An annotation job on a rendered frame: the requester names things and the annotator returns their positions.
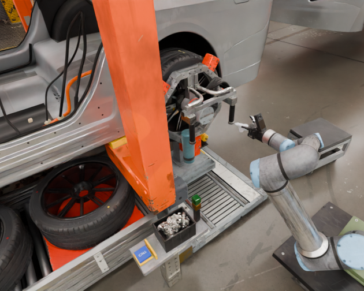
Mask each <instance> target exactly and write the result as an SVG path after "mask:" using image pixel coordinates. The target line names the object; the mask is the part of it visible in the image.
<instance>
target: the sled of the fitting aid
mask: <svg viewBox="0 0 364 291"><path fill-rule="evenodd" d="M200 151H201V152H203V151H202V150H200ZM203 153H204V154H205V152H203ZM205 155H206V154H205ZM206 156H207V155H206ZM208 157H209V156H208ZM214 168H216V162H215V161H214V160H212V159H211V158H210V157H209V162H207V163H205V164H204V165H202V166H200V167H198V168H197V169H195V170H193V171H191V172H190V173H188V174H186V175H184V176H182V179H183V180H184V181H185V182H186V183H187V184H189V183H191V182H192V181H194V180H195V179H197V178H199V177H200V176H202V175H204V174H206V173H207V172H209V171H211V170H213V169H214Z"/></svg>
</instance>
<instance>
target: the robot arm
mask: <svg viewBox="0 0 364 291"><path fill-rule="evenodd" d="M250 118H251V120H252V124H250V126H248V125H247V124H240V123H238V122H237V123H235V125H236V126H238V127H239V132H243V131H244V130H248V135H247V136H248V137H250V136H252V137H251V138H252V139H257V140H259V141H260V142H262V143H265V144H267V145H269V146H270V147H272V148H274V149H275V150H277V151H278V152H279V153H277V154H273V155H270V156H266V157H264V158H259V159H257V160H255V161H252V162H251V164H250V175H251V179H252V183H253V184H254V186H255V187H256V188H260V187H262V189H263V190H264V191H265V192H266V194H267V195H268V197H269V199H270V200H271V202H272V203H273V205H274V206H275V208H276V210H277V211H278V213H279V214H280V216H281V217H282V219H283V220H284V222H285V224H286V225H287V226H288V228H289V230H290V231H291V233H292V235H293V236H294V238H295V239H296V242H295V245H294V248H295V254H296V258H297V260H298V262H299V264H300V266H301V267H302V268H303V269H304V270H306V271H324V270H343V269H356V270H364V231H362V230H352V231H349V232H346V233H345V234H344V235H342V236H334V237H325V235H324V234H322V233H321V232H318V230H317V229H316V227H315V225H314V224H313V222H312V220H311V218H310V217H309V215H308V213H307V211H306V209H305V208H304V206H303V204H302V202H301V201H300V199H299V197H298V196H297V194H296V192H295V190H294V189H293V187H292V185H291V183H290V181H289V180H292V179H294V178H298V177H301V176H303V175H305V174H307V173H309V172H311V171H312V170H314V169H315V168H316V167H317V165H318V162H319V154H318V149H319V148H323V147H324V144H323V142H322V139H321V136H320V134H319V133H314V134H312V135H309V136H306V137H303V138H300V139H297V140H293V141H292V140H290V139H288V138H286V137H284V136H282V135H281V134H279V133H277V132H275V131H273V130H271V129H269V130H268V129H266V125H265V122H264V120H263V116H262V114H261V113H258V114H256V115H254V116H251V115H250ZM249 135H250V136H249ZM254 137H255V138H254Z"/></svg>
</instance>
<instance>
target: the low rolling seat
mask: <svg viewBox="0 0 364 291"><path fill-rule="evenodd" d="M314 133H319V134H320V136H321V139H322V142H323V144H324V147H323V148H319V149H318V154H319V162H318V165H317V167H316V168H315V169H317V168H319V167H321V166H323V165H325V164H327V163H329V162H331V161H334V162H335V161H336V160H337V159H338V158H340V157H342V156H344V154H345V153H346V150H347V148H348V146H349V144H350V142H351V140H352V134H350V133H348V132H346V131H344V130H343V129H341V128H339V127H338V126H336V125H334V124H332V123H330V122H329V121H327V120H325V119H323V118H321V117H320V118H317V119H315V120H312V121H310V122H307V123H305V124H302V125H299V126H297V127H294V128H292V129H291V130H290V131H289V133H288V137H287V138H288V139H290V140H292V137H293V138H294V139H295V140H297V139H300V138H303V137H306V136H309V135H312V134H314ZM341 145H343V148H341V147H340V146H341Z"/></svg>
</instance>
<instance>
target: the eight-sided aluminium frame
mask: <svg viewBox="0 0 364 291"><path fill-rule="evenodd" d="M208 68H209V67H208V66H206V65H205V64H202V63H198V64H194V65H191V66H188V67H186V68H183V69H180V70H175V71H174V72H172V73H171V75H170V76H169V78H168V80H167V82H166V83H167V84H169V85H170V88H169V89H168V91H167V93H166V94H165V95H164V97H165V104H166V103H167V101H168V99H169V98H170V96H171V94H172V93H173V91H174V89H175V88H176V86H177V85H178V83H179V81H180V80H182V79H185V78H187V77H189V76H193V75H195V74H198V73H203V74H205V75H206V76H207V77H208V78H209V79H210V80H212V78H214V77H218V76H217V75H216V74H215V73H214V72H213V71H212V70H210V69H208ZM220 90H222V88H221V87H220V86H218V87H215V88H213V91H220ZM221 106H222V101H220V102H217V103H215V104H213V105H212V106H211V107H212V108H213V109H214V115H213V117H212V119H211V121H210V122H208V123H207V124H200V125H199V126H197V127H195V137H197V136H199V135H201V134H204V133H205V132H206V131H207V130H208V128H209V126H210V125H211V123H212V122H213V120H214V119H215V117H216V115H217V114H218V112H219V111H220V109H221ZM168 132H169V138H170V139H172V140H175V141H177V142H179V143H181V144H182V142H181V134H180V135H178V134H176V133H174V132H172V131H169V130H168Z"/></svg>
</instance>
